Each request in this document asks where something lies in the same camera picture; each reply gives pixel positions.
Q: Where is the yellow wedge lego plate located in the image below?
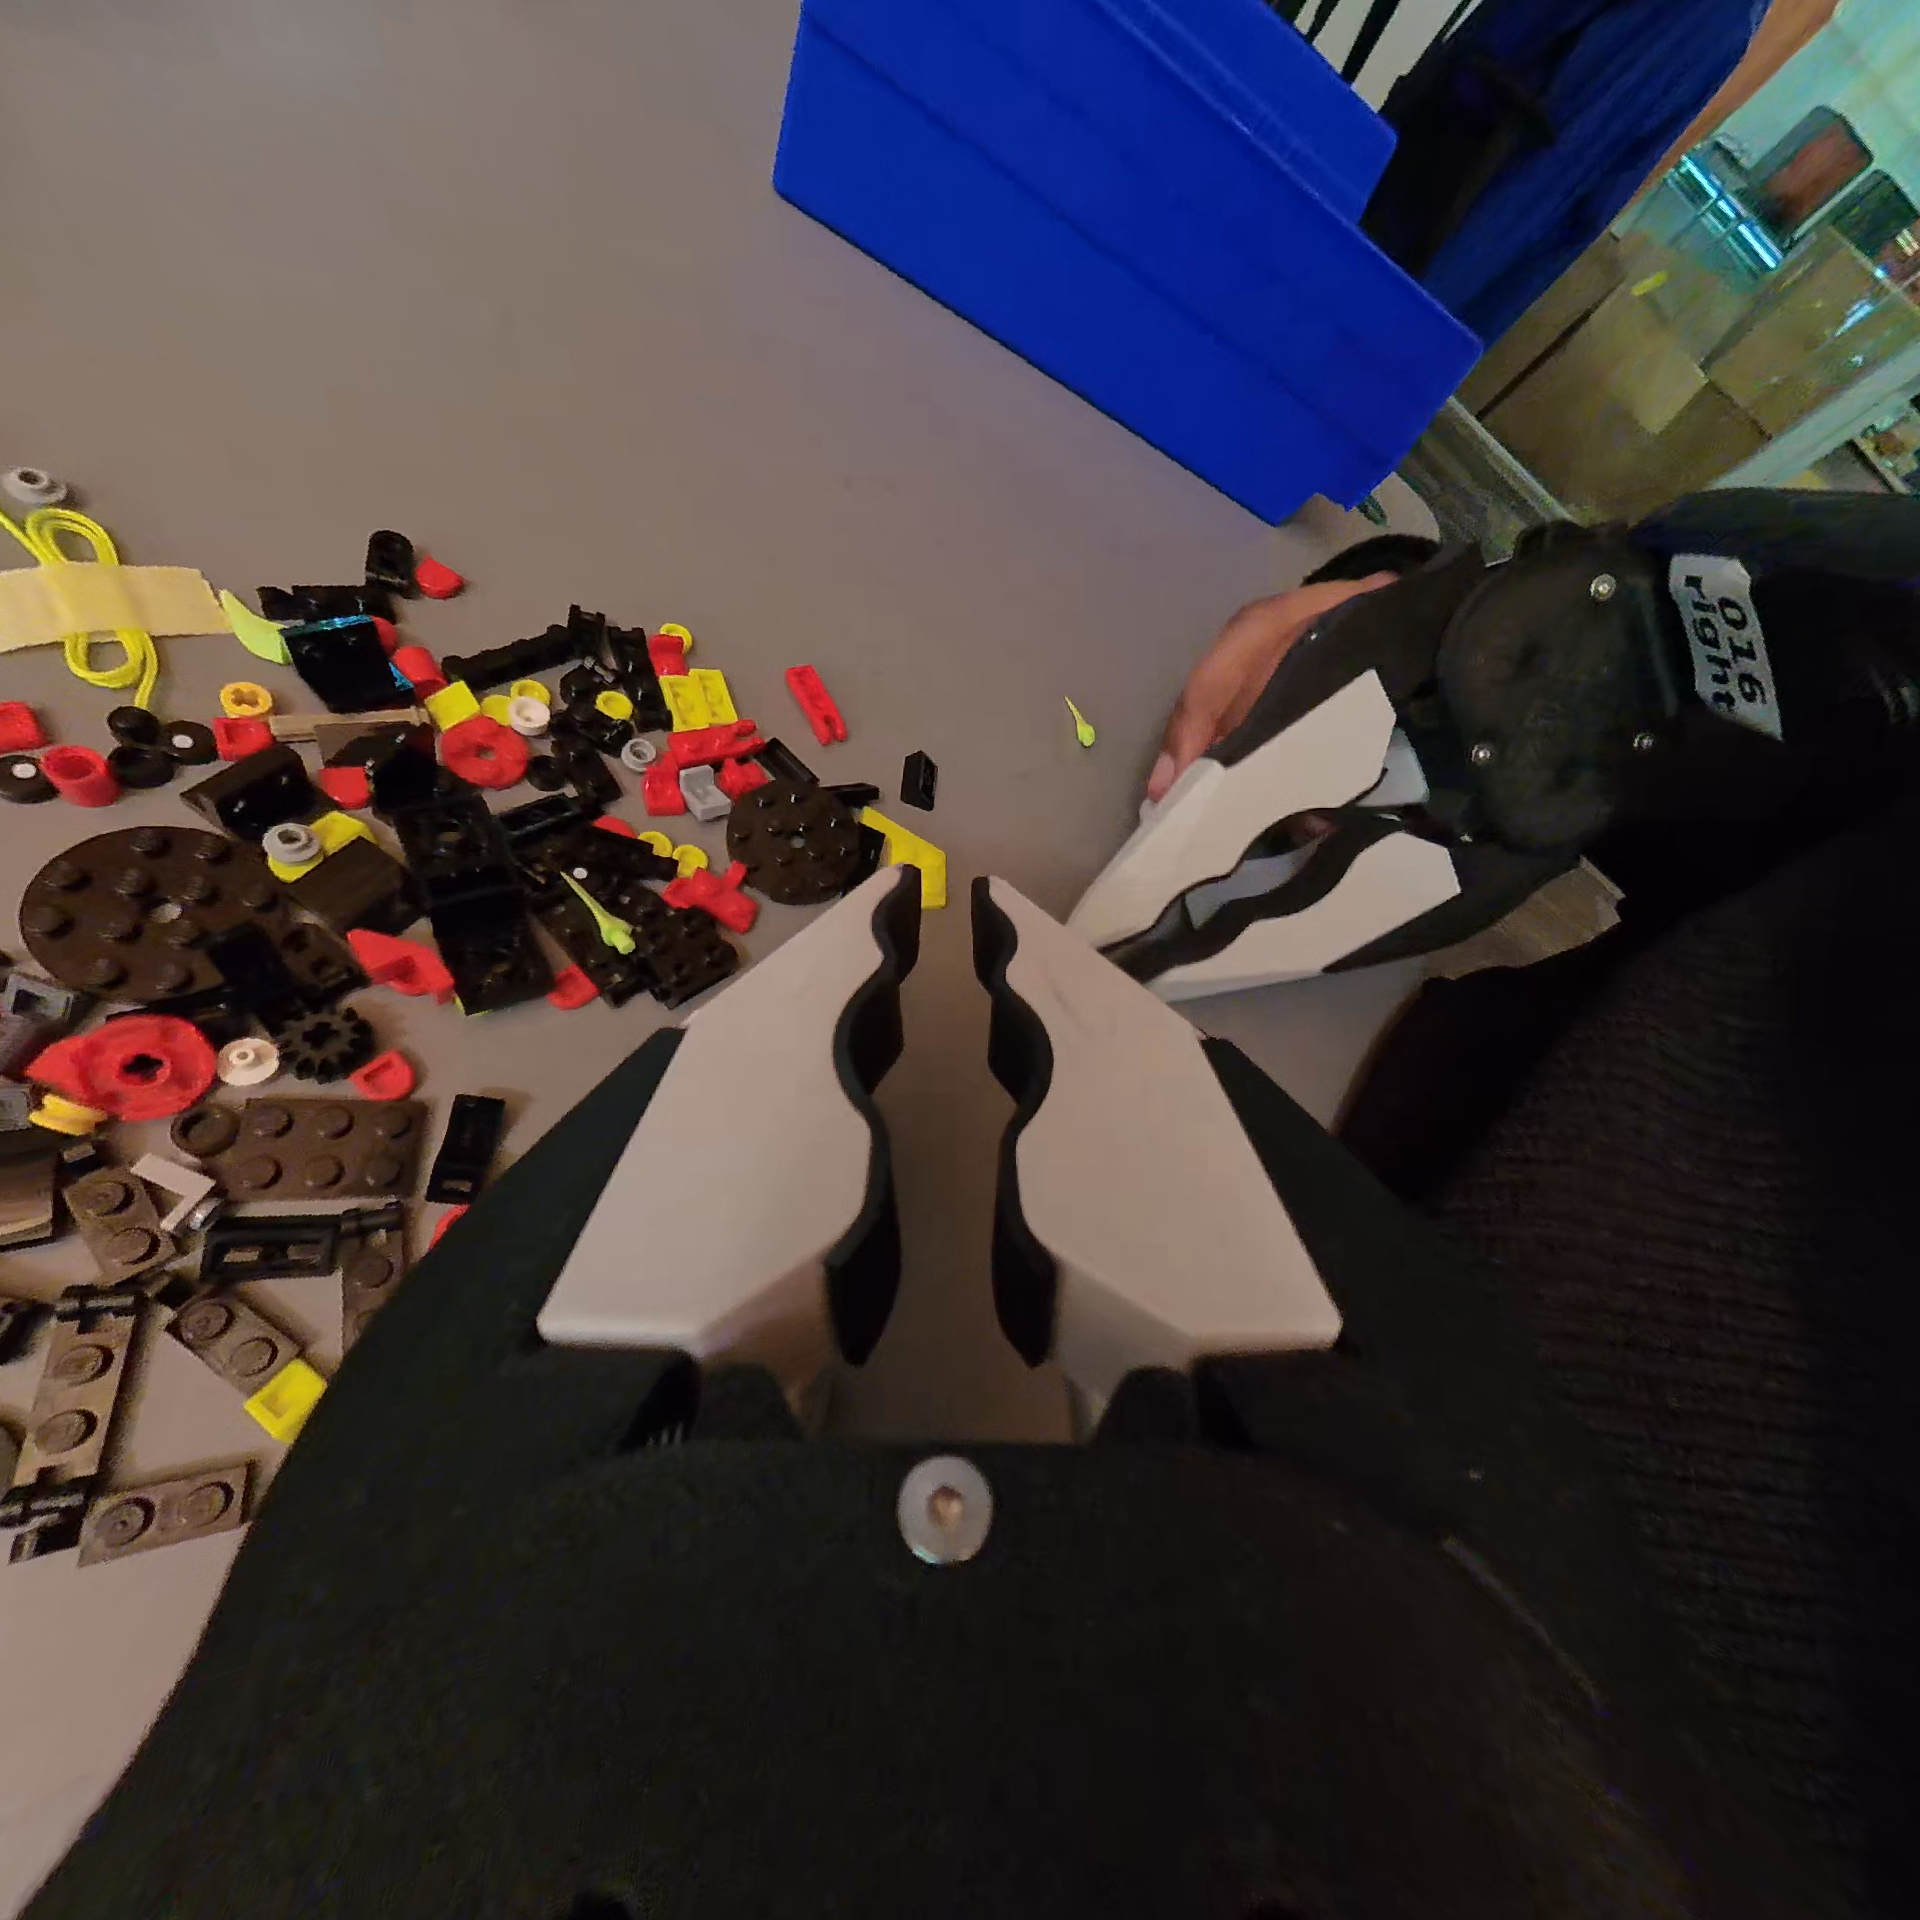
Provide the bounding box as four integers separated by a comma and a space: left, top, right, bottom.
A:
857, 802, 951, 911

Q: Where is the person's black knit sweater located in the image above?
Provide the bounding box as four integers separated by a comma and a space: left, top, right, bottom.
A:
1334, 750, 1920, 1920

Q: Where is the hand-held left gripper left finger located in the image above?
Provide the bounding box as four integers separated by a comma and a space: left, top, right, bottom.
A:
537, 862, 923, 1426

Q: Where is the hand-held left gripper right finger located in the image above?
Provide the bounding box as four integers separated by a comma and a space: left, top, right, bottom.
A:
969, 872, 1341, 1433

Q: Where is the blue plastic bin with tag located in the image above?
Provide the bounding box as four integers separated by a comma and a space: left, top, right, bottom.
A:
773, 0, 1488, 528

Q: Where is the pile of lego pieces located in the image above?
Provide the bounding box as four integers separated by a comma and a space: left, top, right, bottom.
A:
0, 464, 953, 1568

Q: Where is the neon yellow string with tape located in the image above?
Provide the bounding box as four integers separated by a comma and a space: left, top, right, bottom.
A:
0, 503, 233, 712

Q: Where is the dark blue fabric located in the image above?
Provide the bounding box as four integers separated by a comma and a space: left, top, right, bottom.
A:
1379, 0, 1776, 349

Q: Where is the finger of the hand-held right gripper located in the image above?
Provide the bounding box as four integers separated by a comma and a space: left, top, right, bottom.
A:
1101, 825, 1467, 1002
1067, 666, 1433, 950

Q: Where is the person's right hand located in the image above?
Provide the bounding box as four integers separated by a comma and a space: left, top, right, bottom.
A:
1146, 575, 1403, 805

